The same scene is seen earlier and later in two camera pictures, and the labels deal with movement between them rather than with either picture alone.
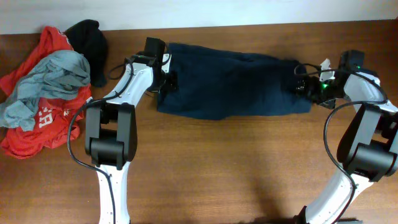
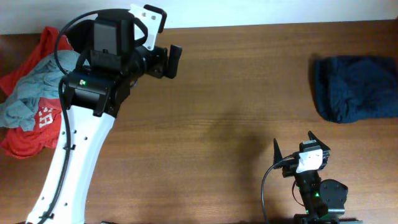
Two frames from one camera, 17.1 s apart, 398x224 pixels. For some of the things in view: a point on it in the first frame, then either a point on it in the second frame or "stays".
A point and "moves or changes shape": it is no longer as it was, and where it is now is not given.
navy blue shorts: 204,83 moves or changes shape
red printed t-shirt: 56,119 stays
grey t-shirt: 52,76 stays
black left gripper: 173,83 → 158,67
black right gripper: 311,91 → 290,168
